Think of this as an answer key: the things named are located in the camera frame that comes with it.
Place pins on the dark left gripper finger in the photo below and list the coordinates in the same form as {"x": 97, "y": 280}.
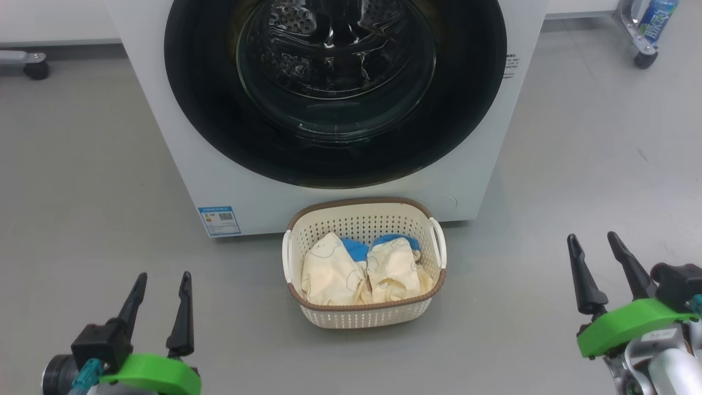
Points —
{"x": 136, "y": 302}
{"x": 182, "y": 323}

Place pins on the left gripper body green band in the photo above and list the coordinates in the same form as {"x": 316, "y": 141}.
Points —
{"x": 153, "y": 376}

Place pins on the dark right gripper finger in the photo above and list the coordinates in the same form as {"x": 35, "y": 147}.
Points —
{"x": 586, "y": 291}
{"x": 636, "y": 277}

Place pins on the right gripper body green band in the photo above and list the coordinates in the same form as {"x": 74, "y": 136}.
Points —
{"x": 630, "y": 323}

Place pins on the cream garment blue line print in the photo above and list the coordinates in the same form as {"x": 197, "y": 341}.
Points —
{"x": 329, "y": 274}

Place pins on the round black glass washer door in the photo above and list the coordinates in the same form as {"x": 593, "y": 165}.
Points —
{"x": 219, "y": 142}

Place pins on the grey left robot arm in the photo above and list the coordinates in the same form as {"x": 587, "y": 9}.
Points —
{"x": 55, "y": 376}

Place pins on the white front-load washing machine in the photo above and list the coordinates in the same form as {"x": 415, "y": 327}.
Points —
{"x": 164, "y": 137}

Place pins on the cream perforated basket brown rim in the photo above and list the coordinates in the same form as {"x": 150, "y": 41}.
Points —
{"x": 362, "y": 317}

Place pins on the blue energy label sticker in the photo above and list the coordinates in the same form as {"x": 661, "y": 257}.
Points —
{"x": 219, "y": 220}

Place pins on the clear bottle blue label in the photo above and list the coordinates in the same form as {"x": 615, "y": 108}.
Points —
{"x": 657, "y": 19}

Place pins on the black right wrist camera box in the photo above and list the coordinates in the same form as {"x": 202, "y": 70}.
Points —
{"x": 677, "y": 285}

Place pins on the metal frame with caster wheel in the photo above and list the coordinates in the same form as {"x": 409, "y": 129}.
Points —
{"x": 630, "y": 30}

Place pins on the grey metal frame black caster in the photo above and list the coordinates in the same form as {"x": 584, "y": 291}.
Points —
{"x": 22, "y": 57}

